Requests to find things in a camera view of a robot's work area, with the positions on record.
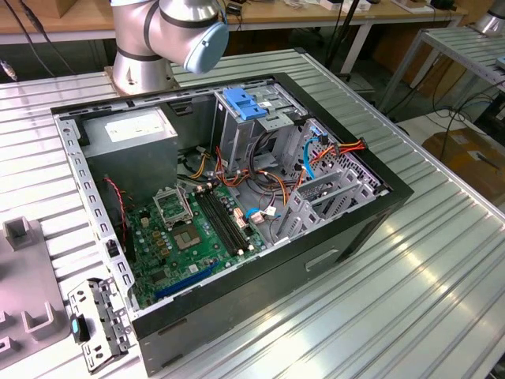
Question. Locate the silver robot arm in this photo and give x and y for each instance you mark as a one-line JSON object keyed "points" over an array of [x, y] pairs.
{"points": [[138, 67]]}

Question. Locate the metal disk bay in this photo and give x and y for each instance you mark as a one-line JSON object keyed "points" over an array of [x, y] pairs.
{"points": [[300, 205]]}

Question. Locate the black RAM slot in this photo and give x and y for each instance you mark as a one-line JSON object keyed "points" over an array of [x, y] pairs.
{"points": [[234, 221], [223, 221], [218, 221], [229, 221]]}

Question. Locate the metal drive cage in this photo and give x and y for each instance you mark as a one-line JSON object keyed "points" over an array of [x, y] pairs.
{"points": [[233, 138]]}

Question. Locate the CPU socket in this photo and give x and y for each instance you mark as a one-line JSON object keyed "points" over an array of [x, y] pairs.
{"points": [[185, 237]]}

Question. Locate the blue drive latch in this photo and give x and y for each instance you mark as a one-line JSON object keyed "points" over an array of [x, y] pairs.
{"points": [[244, 106]]}

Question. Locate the green motherboard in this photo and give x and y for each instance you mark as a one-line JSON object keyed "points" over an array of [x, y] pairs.
{"points": [[197, 260]]}

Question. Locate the blue expansion slot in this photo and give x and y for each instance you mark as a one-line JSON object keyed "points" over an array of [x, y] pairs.
{"points": [[185, 282]]}

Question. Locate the black PC case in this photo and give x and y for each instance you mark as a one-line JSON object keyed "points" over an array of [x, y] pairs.
{"points": [[236, 308]]}

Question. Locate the grey power supply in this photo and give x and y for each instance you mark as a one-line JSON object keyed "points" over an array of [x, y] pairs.
{"points": [[130, 166]]}

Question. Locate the black rear case clip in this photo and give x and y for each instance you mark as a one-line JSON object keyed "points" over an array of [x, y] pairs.
{"points": [[112, 248]]}

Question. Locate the black stand pole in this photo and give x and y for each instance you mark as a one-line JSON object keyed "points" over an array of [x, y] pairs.
{"points": [[342, 23]]}

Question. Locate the white desk box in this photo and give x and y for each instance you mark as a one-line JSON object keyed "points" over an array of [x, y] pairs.
{"points": [[331, 4]]}

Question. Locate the large cardboard box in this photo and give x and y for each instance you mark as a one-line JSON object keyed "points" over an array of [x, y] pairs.
{"points": [[465, 158]]}

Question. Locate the grey parts rack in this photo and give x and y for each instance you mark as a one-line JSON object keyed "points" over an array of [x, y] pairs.
{"points": [[23, 280]]}

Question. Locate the metal slat side table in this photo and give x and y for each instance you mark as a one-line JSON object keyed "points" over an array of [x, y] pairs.
{"points": [[453, 43]]}

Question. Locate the small brown box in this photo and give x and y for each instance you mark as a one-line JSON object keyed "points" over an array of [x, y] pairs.
{"points": [[79, 6]]}

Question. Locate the black desk device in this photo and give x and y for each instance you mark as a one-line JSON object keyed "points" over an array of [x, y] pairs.
{"points": [[444, 4]]}

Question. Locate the wooden desk white frame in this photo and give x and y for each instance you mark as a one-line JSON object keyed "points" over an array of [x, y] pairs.
{"points": [[276, 10]]}

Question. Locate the metal expansion bracket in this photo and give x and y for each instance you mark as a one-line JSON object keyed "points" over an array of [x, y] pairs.
{"points": [[106, 316]]}

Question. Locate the black teal bracket latch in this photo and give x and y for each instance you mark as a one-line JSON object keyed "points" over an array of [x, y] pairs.
{"points": [[81, 327]]}

